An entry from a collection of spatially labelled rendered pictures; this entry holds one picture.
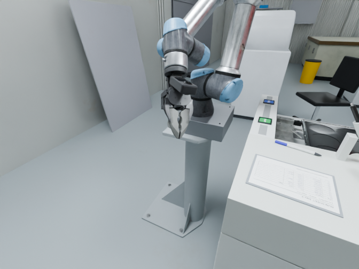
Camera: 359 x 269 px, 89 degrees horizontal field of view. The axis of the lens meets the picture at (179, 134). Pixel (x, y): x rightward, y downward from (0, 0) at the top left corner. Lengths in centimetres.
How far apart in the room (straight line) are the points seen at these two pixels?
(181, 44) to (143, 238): 132
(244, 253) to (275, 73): 257
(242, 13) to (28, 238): 192
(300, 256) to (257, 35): 268
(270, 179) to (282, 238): 14
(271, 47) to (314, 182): 247
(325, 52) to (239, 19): 570
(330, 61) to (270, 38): 379
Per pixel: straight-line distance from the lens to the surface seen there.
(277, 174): 60
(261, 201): 51
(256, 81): 297
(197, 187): 129
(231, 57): 87
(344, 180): 68
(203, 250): 150
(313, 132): 105
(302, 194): 57
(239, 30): 88
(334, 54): 657
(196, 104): 97
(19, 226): 200
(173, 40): 61
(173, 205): 167
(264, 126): 86
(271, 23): 299
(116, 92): 284
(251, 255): 65
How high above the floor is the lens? 133
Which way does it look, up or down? 31 degrees down
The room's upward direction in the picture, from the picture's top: straight up
